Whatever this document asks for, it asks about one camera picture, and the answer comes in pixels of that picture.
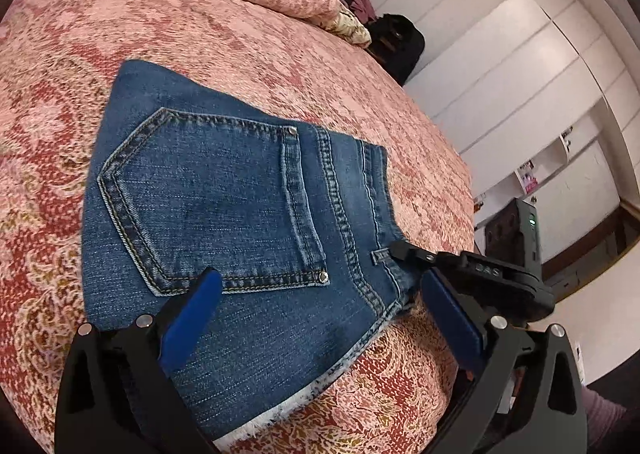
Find blue denim jeans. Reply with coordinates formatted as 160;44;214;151
81;60;419;448

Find black box with green light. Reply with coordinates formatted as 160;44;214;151
485;199;542;279

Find black bag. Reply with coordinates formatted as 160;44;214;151
366;14;425;86

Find white wardrobe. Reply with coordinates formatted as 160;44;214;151
370;0;639;218

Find pink patterned bedspread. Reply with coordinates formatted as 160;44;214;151
1;0;472;453

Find floral pillow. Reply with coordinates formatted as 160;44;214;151
322;10;372;48

